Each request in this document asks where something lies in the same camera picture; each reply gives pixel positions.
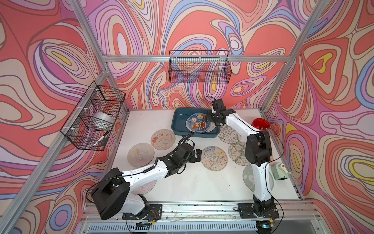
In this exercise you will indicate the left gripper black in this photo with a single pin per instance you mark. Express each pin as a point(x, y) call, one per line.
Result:
point(194, 159)

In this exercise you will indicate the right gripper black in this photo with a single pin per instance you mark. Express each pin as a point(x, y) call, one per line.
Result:
point(208, 115)

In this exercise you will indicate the white blue butterfly coaster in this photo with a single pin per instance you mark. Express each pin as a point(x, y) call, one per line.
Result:
point(197, 125)

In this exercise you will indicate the blue denim bear car coaster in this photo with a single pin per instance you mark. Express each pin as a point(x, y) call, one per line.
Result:
point(200, 116)

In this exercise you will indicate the white butterfly star coaster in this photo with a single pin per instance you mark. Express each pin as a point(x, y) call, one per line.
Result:
point(211, 127)

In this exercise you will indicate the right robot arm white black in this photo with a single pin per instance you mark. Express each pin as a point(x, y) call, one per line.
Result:
point(258, 152)

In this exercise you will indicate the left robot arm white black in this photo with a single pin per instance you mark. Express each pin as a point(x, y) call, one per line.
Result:
point(113, 194)

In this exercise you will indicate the teal plastic storage box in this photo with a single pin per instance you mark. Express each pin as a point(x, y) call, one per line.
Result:
point(178, 124)

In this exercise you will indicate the white floral green coaster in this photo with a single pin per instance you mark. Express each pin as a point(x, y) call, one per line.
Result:
point(228, 135)

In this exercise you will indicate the pink checkered bear coaster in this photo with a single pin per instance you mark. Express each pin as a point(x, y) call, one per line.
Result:
point(163, 139)

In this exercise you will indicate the beige blue doodle coaster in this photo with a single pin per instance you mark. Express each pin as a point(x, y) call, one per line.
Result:
point(214, 158)

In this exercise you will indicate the white green animal coaster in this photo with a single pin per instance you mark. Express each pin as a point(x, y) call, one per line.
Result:
point(237, 153)

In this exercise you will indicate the pale pink unicorn coaster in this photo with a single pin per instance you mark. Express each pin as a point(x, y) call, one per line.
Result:
point(144, 189)

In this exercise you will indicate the red cup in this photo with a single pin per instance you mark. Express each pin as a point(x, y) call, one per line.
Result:
point(261, 124)

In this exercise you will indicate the white marker in basket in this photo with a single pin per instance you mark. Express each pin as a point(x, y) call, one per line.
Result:
point(102, 141)

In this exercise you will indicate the pale green small device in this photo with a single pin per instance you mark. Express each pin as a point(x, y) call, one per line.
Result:
point(279, 171)

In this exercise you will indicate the white roll in basket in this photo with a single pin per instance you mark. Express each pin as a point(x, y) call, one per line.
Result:
point(102, 121)

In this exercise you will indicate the black wire basket back wall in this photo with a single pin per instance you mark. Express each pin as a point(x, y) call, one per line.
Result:
point(199, 66)

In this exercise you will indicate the black wire basket wall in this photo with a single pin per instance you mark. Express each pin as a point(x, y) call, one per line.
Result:
point(97, 98)
point(199, 66)

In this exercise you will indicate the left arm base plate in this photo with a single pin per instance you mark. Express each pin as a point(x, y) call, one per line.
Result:
point(152, 212)

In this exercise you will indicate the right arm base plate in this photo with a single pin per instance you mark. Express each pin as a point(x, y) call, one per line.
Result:
point(256, 210)

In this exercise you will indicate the black wire basket left wall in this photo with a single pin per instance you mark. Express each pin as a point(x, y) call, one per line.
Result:
point(97, 98)

